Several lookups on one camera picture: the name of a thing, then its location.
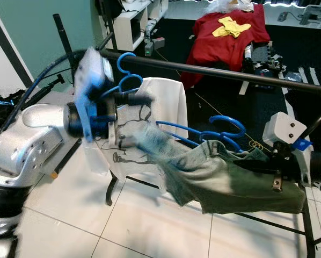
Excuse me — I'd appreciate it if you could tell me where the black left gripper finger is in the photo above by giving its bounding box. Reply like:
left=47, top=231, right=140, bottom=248
left=115, top=134, right=142, bottom=149
left=118, top=95, right=154, bottom=106

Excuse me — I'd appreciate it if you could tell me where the grey-green shorts dark waistband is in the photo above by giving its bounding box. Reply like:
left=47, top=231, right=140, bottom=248
left=133, top=125, right=307, bottom=216

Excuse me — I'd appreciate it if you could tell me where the blue plastic hanger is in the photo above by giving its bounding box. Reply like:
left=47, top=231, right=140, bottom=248
left=155, top=114, right=247, bottom=154
left=116, top=52, right=145, bottom=98

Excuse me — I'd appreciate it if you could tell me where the white printed T-shirt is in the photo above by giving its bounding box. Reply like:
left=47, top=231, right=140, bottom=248
left=84, top=77, right=189, bottom=195

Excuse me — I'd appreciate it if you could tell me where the white shelf unit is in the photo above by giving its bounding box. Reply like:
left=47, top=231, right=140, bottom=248
left=103, top=0, right=169, bottom=52

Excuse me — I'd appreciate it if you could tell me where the black metal clothes rack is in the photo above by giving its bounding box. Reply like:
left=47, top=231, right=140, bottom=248
left=99, top=48, right=321, bottom=258

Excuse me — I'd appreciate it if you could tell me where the red T-shirt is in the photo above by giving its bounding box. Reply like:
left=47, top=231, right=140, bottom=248
left=180, top=4, right=271, bottom=89

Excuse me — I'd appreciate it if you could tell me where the yellow cloth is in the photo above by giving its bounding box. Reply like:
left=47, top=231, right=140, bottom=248
left=211, top=16, right=252, bottom=39

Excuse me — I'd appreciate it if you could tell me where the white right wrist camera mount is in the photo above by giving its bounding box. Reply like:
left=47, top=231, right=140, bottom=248
left=262, top=112, right=313, bottom=162

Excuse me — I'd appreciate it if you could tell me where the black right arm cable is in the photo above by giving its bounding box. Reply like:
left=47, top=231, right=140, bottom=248
left=302, top=106, right=321, bottom=141

